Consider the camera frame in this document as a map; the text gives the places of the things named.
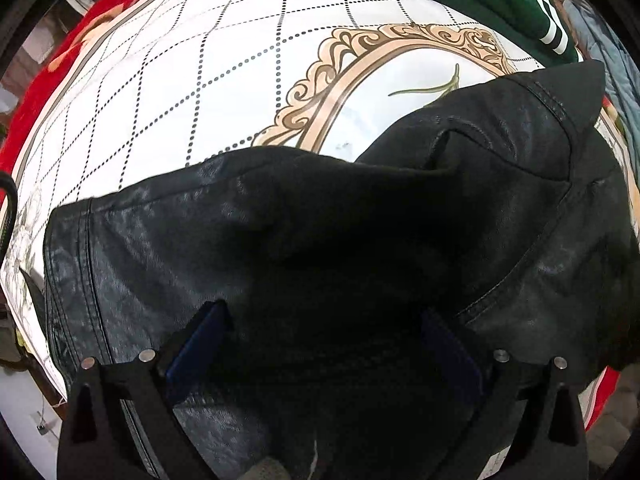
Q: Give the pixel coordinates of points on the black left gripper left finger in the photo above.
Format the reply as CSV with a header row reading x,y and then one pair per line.
x,y
95,440

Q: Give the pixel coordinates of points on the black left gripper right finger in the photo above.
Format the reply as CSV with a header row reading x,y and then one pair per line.
x,y
488,398

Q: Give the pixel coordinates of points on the red patterned blanket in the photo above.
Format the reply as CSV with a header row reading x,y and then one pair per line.
x,y
55,68

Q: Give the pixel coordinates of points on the white patterned bed sheet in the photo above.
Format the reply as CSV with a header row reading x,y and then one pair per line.
x,y
169,84

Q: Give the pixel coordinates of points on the light blue garment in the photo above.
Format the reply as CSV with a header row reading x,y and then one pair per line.
x,y
602,44

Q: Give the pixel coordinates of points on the black leather jacket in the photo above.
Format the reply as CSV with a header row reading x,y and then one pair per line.
x,y
499,208

